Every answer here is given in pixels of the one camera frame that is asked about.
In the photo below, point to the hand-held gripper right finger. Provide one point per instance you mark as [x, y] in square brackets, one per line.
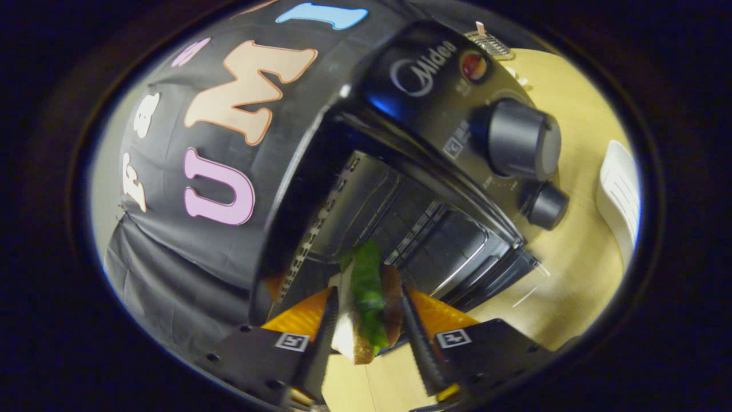
[423, 355]

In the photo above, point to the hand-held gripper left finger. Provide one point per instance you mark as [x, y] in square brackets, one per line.
[317, 360]

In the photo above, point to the lettuce sandwich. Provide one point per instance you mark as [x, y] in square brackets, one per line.
[369, 286]

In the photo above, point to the black toaster oven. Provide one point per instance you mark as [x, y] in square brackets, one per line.
[423, 126]

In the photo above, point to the black backdrop cloth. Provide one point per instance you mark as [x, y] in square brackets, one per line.
[229, 252]

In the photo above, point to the white rectangular tray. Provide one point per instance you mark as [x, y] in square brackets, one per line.
[620, 194]

